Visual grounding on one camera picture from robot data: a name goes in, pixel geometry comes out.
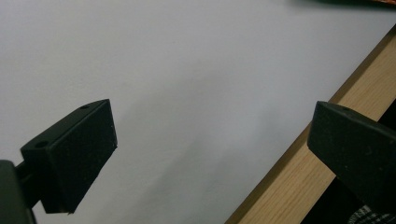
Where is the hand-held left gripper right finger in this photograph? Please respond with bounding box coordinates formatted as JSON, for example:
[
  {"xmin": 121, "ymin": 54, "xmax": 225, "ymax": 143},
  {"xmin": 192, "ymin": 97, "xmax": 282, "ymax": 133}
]
[{"xmin": 306, "ymin": 100, "xmax": 396, "ymax": 216}]

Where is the dark object with orange edge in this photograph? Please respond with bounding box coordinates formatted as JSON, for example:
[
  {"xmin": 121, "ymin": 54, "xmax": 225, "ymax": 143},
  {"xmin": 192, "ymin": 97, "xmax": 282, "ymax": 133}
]
[{"xmin": 292, "ymin": 0, "xmax": 396, "ymax": 8}]

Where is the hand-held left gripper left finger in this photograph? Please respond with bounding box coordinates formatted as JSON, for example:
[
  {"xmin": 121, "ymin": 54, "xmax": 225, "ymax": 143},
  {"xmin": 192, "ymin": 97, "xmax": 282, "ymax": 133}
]
[{"xmin": 14, "ymin": 98, "xmax": 119, "ymax": 215}]

